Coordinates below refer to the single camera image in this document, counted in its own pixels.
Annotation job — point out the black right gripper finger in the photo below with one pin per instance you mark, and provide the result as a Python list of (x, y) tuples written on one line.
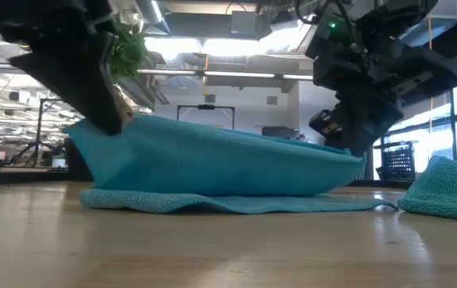
[(368, 120)]

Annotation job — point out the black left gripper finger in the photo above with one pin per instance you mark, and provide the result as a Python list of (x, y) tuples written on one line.
[(80, 88)]

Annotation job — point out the teal green microfiber towel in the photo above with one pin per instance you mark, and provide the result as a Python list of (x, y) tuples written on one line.
[(444, 192)]

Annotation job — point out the aqua microfiber towel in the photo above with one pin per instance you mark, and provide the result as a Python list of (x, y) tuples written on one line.
[(212, 160)]

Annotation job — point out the artificial green leafy plant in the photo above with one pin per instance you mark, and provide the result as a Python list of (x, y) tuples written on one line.
[(130, 52)]

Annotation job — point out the black cabinet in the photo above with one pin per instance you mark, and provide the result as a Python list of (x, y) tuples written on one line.
[(280, 132)]

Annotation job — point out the long ceiling light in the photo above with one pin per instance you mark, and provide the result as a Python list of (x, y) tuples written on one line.
[(232, 74)]

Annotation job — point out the grey ceiling box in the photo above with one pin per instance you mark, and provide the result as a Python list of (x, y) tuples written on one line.
[(244, 24)]

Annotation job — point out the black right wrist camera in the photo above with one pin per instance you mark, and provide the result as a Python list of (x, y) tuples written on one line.
[(326, 124)]

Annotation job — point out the black distant gantry frame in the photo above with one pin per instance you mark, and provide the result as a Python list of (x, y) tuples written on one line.
[(40, 120)]

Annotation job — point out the grey wall vent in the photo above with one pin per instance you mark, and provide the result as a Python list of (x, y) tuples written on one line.
[(210, 98), (272, 100)]

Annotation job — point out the black aluminium table frame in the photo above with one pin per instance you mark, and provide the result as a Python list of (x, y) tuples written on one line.
[(20, 178)]

